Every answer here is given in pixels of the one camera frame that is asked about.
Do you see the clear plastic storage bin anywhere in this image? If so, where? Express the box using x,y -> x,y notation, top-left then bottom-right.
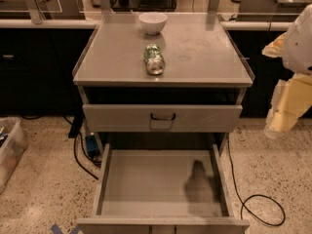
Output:
0,117 -> 28,193

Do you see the grey metal cabinet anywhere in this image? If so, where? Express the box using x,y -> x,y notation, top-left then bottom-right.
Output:
74,13 -> 254,146

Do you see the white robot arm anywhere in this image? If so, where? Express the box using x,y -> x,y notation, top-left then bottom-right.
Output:
262,5 -> 312,138

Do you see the blue power adapter box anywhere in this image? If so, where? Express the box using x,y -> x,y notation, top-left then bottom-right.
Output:
85,136 -> 99,158

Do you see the grey drawer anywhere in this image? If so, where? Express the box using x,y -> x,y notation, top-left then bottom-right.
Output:
78,145 -> 250,234
83,104 -> 242,133

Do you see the green soda can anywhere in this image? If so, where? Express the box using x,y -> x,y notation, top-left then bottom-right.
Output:
143,44 -> 166,75

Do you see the grey top drawer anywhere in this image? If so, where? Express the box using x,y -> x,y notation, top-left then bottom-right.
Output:
83,104 -> 242,133

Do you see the white ceramic bowl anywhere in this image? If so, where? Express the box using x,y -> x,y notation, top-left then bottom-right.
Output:
138,12 -> 168,35

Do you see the white horizontal rail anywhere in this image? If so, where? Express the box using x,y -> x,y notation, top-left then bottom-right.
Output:
0,19 -> 292,31

